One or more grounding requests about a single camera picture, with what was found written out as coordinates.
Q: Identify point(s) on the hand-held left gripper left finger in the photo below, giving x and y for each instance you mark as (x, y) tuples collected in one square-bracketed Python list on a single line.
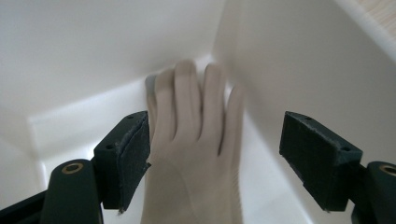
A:
[(124, 161)]

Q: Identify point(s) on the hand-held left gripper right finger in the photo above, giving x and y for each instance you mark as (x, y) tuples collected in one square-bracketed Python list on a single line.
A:
[(323, 161)]

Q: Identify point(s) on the beige rubber glove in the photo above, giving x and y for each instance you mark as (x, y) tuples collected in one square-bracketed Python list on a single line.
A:
[(186, 155)]

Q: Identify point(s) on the white plastic box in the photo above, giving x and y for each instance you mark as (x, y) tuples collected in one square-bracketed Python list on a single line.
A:
[(93, 46)]

